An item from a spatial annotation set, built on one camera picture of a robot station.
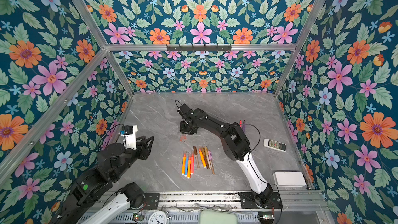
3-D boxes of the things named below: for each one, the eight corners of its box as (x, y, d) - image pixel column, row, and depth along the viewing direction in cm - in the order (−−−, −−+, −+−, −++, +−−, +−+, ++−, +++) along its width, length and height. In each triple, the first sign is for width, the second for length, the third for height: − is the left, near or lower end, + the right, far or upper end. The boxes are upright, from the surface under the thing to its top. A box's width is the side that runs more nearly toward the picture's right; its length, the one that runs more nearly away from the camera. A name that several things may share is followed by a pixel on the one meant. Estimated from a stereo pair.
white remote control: (262, 146, 94) (263, 144, 93) (263, 139, 97) (264, 137, 96) (284, 152, 92) (286, 151, 90) (285, 145, 95) (286, 143, 93)
